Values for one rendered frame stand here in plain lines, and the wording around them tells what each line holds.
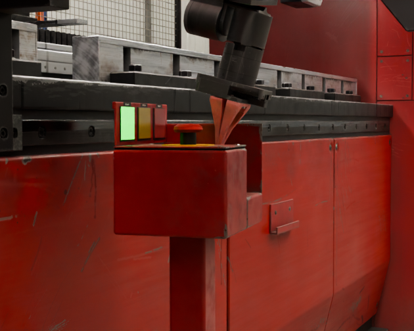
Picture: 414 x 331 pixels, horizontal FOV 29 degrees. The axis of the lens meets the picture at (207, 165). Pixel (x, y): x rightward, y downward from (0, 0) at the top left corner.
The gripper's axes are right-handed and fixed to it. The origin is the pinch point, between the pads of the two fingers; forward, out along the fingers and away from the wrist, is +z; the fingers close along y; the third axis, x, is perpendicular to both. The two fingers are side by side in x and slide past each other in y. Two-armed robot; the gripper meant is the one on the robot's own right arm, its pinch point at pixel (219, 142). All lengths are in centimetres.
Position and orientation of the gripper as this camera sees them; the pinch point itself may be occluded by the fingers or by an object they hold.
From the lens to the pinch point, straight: 119.6
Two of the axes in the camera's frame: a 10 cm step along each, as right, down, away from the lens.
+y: -9.2, -2.7, 2.7
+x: -2.9, 0.5, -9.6
